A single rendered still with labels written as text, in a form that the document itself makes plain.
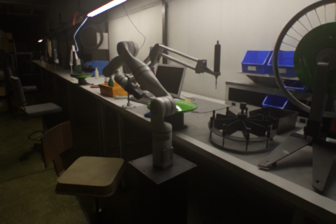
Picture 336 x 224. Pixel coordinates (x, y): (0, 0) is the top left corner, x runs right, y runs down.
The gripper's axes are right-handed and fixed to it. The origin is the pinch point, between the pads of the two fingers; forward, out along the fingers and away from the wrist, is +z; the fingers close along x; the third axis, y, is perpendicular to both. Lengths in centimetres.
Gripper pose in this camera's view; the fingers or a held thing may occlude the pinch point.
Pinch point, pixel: (151, 99)
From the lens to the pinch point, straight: 139.6
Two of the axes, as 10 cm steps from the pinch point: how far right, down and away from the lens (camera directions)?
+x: -3.4, 2.0, -9.2
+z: 7.7, 6.2, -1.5
